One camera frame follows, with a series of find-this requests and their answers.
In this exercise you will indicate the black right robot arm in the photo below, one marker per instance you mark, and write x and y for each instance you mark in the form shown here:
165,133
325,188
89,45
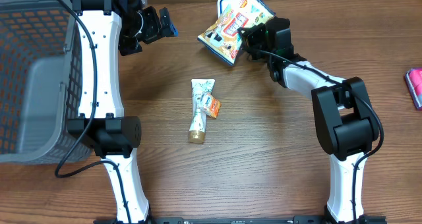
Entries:
345,121

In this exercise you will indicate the pink purple pad pack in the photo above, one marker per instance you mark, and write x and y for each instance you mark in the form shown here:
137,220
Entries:
413,81

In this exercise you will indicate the grey plastic shopping basket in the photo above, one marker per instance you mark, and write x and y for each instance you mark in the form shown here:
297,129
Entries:
41,80

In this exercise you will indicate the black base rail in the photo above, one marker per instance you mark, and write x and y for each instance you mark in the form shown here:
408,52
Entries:
263,220

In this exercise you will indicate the white gold-capped tube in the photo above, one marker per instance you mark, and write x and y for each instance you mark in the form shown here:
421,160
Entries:
197,130

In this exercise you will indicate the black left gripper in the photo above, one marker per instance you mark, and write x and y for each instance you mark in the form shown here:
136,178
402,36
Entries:
155,27

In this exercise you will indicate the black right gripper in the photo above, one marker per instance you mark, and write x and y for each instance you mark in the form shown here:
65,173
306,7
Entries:
248,34

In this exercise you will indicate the white barcode scanner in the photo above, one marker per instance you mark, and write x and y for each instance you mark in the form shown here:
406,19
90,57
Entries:
221,6

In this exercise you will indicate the small orange white box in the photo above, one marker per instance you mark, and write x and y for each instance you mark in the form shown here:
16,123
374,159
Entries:
210,105

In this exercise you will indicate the beige snack packet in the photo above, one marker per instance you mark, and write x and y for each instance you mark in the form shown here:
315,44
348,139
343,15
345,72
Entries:
223,39

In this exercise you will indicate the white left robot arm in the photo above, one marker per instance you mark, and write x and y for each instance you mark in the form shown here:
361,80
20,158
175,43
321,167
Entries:
109,29

